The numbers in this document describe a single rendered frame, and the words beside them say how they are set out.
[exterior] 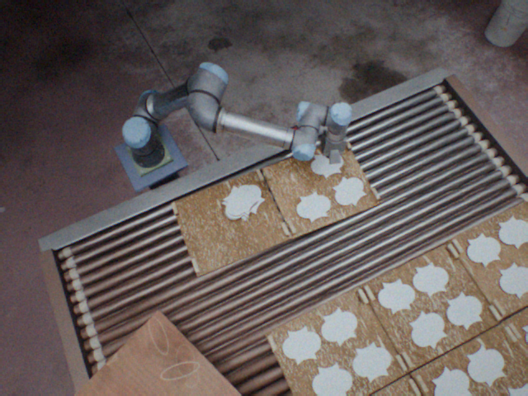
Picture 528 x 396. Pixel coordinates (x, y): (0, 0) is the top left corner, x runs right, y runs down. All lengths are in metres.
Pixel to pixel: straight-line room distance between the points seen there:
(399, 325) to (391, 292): 0.13
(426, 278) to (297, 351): 0.58
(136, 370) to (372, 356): 0.85
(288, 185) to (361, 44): 2.06
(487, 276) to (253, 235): 0.95
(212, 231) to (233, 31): 2.28
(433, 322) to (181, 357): 0.94
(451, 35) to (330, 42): 1.01
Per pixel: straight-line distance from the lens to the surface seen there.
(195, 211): 1.72
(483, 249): 1.85
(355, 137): 1.92
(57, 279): 1.81
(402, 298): 1.67
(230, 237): 1.66
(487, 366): 1.76
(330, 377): 1.58
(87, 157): 3.18
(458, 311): 1.74
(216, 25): 3.70
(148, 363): 1.53
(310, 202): 1.71
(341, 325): 1.60
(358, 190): 1.76
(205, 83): 1.47
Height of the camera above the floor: 2.51
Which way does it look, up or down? 67 degrees down
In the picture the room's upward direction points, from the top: 3 degrees counter-clockwise
